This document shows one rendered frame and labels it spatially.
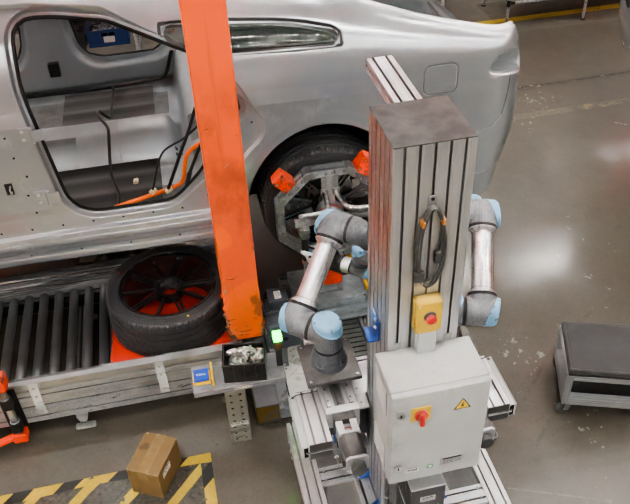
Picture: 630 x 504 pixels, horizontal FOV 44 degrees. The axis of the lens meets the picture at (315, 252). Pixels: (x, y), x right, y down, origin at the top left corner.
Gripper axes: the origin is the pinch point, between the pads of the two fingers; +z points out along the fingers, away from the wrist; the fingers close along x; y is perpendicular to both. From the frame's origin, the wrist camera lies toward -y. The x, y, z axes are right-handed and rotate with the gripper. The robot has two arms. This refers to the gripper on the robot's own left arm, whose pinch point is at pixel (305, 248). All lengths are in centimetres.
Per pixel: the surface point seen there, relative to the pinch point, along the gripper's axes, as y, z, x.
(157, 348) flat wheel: 45, 59, -54
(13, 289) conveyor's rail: 48, 162, -51
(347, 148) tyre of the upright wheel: -31, -2, 43
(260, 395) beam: 68, 8, -42
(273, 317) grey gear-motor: 42.0, 14.8, -12.9
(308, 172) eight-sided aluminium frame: -28.0, 8.0, 21.7
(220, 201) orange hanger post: -52, 14, -39
